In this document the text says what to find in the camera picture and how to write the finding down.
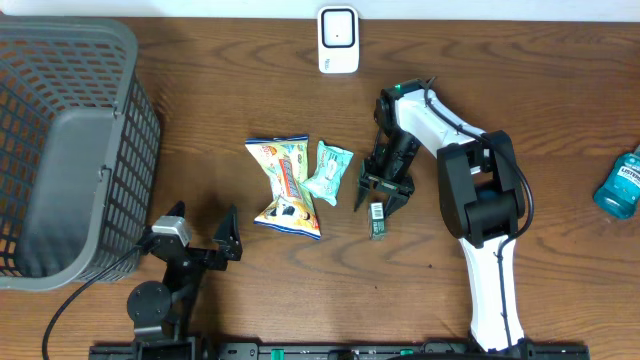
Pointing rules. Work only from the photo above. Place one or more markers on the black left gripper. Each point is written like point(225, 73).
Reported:
point(230, 248)

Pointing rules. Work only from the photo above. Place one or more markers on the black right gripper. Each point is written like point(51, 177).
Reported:
point(398, 190)

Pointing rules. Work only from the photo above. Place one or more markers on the green round-logo box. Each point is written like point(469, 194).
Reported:
point(376, 220)

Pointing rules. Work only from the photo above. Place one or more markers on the teal wet wipes pack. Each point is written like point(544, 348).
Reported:
point(332, 163)

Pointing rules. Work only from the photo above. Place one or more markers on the yellow snack bag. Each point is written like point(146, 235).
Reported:
point(284, 161)

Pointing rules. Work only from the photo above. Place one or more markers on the blue mouthwash bottle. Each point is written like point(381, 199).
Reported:
point(619, 194)

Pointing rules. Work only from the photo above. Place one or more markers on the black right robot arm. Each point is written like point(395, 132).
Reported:
point(484, 198)

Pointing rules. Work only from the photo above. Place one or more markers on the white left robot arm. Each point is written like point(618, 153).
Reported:
point(161, 310)

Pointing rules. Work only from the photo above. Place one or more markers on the white barcode scanner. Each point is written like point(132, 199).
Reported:
point(338, 39)

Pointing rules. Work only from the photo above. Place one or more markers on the grey plastic shopping basket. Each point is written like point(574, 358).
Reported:
point(79, 147)

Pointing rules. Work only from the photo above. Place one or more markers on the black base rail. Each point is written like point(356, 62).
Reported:
point(252, 351)

